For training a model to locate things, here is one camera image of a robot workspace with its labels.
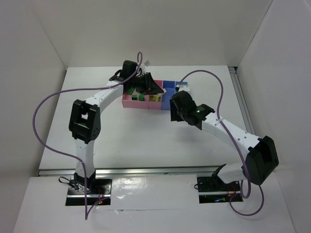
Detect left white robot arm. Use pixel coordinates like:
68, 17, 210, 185
69, 60, 166, 190

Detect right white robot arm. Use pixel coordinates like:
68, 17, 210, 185
170, 91, 279, 185

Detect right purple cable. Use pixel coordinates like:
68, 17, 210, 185
179, 70, 265, 217

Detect green long lego plate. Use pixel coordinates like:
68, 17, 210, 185
126, 88, 135, 95

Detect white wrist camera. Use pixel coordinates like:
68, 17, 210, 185
175, 84, 190, 93
140, 60, 150, 74

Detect aluminium rail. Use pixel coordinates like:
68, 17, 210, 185
228, 66, 267, 173
37, 165, 267, 177

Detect light blue bin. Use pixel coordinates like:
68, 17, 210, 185
175, 82, 190, 93

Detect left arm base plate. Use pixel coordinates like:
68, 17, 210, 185
58, 176, 112, 206

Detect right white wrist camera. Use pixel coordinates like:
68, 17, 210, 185
175, 84, 190, 93

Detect small pink bin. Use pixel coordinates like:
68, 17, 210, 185
148, 94, 163, 110

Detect large pink bin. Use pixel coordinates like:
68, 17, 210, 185
121, 87, 149, 109

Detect front aluminium rail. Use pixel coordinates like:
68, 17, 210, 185
37, 165, 267, 177

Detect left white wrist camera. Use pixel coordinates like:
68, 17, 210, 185
140, 60, 150, 74

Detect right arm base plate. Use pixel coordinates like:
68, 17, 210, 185
194, 176, 243, 204

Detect right side aluminium rail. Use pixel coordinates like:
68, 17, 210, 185
228, 66, 267, 173

